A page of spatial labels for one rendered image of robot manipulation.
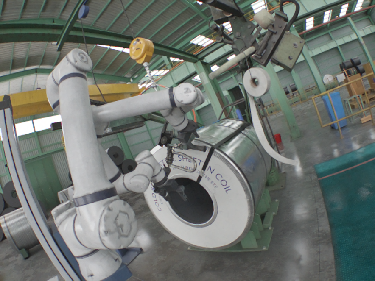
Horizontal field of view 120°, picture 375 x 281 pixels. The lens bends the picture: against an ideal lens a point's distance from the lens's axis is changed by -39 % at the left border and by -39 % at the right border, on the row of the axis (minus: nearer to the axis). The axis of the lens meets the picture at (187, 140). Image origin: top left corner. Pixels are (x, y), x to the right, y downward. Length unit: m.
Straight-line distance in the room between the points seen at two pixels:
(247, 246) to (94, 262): 1.57
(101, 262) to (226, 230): 1.18
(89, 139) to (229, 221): 1.30
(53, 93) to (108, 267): 0.72
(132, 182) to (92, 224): 0.32
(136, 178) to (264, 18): 1.04
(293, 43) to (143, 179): 1.00
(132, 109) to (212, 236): 1.38
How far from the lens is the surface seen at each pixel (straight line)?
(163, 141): 1.35
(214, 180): 1.42
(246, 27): 1.17
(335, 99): 5.21
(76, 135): 0.59
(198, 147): 1.16
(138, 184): 0.79
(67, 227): 0.69
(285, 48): 1.04
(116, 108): 0.82
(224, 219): 1.59
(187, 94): 0.70
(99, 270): 0.74
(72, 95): 0.66
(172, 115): 0.86
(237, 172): 1.32
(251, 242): 1.94
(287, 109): 5.77
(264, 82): 0.98
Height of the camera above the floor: 1.32
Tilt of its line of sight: 1 degrees down
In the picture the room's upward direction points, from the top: 23 degrees counter-clockwise
